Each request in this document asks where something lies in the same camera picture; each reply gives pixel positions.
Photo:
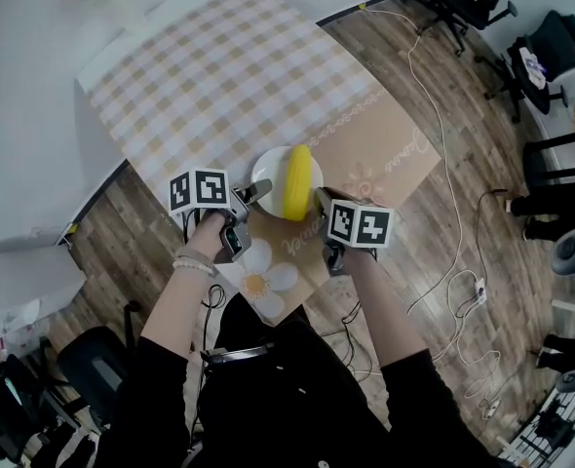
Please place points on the clear bags with red tags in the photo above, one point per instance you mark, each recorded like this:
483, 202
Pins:
19, 341

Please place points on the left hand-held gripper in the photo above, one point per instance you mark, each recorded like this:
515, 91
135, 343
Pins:
202, 190

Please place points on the white round plate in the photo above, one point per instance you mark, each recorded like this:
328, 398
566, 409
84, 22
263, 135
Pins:
268, 178

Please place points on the white cabinet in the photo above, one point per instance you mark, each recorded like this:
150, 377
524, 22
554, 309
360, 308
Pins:
24, 276

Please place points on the person's right forearm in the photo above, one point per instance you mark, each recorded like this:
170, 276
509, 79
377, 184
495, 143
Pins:
385, 310

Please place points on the yellow corn cob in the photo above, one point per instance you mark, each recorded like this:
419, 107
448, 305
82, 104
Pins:
298, 183

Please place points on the white purple cloth bundle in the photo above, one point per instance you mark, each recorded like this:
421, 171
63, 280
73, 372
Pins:
533, 68

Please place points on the person's left hand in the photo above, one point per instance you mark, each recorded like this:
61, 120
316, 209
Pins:
207, 234

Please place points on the checked beige tablecloth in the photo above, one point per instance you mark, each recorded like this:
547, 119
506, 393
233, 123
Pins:
229, 76

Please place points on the person's black clothing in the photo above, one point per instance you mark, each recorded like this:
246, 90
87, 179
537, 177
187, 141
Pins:
292, 398

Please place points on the person's left forearm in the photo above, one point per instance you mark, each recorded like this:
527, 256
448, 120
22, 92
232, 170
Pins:
175, 310

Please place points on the white vase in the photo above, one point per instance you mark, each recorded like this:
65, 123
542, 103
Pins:
124, 10

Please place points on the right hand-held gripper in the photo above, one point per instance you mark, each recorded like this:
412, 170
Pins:
360, 224

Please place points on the white power strip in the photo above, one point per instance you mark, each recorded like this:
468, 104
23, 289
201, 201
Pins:
480, 290
489, 408

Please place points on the table with checkered cloth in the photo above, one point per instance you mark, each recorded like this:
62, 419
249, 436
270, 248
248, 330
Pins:
97, 75

